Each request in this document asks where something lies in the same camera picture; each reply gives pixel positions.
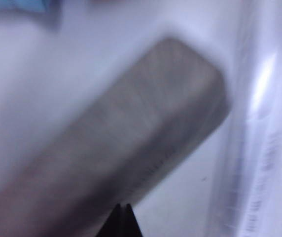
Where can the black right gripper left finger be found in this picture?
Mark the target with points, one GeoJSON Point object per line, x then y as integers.
{"type": "Point", "coordinates": [114, 224]}

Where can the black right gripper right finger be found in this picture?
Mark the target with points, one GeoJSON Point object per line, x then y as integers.
{"type": "Point", "coordinates": [132, 224]}

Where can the beige glasses case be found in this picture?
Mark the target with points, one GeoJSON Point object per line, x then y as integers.
{"type": "Point", "coordinates": [131, 118]}

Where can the printed paper plastic sleeve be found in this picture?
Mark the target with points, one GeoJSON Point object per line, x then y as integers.
{"type": "Point", "coordinates": [274, 123]}

